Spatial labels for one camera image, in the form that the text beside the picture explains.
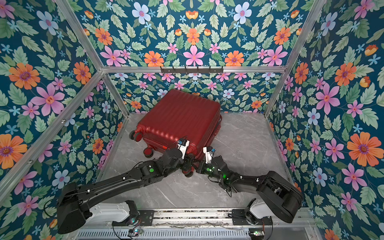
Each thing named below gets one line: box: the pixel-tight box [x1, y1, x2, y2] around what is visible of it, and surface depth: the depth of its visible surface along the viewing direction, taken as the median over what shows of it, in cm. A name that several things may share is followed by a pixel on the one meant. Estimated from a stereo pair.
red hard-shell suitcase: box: [129, 89, 222, 178], surface depth 86 cm
